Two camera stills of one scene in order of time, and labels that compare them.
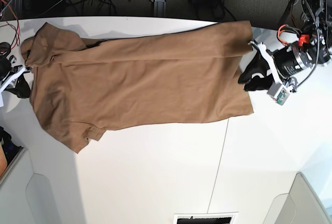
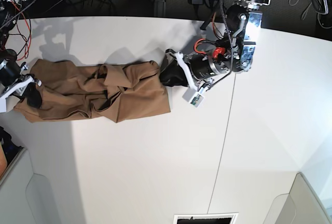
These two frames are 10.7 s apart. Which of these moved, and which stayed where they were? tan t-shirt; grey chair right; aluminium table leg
Moved: tan t-shirt
Stayed: grey chair right; aluminium table leg
